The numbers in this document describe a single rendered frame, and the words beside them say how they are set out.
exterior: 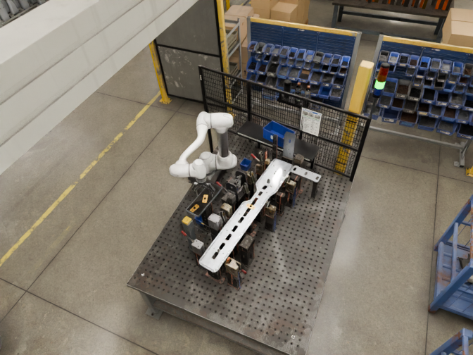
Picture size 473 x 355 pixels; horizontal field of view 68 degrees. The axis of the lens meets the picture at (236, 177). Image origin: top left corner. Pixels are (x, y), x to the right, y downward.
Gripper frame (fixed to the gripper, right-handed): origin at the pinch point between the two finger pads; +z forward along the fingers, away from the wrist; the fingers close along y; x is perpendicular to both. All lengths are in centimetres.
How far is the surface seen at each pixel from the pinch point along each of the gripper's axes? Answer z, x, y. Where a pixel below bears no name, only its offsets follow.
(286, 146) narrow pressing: 7, 74, 70
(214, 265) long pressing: 22, -54, 16
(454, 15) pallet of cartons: -13, 323, 285
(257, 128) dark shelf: 19, 112, 38
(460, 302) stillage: 106, -28, 244
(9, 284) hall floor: 122, -50, -226
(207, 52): 15, 265, -46
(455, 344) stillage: 46, -88, 200
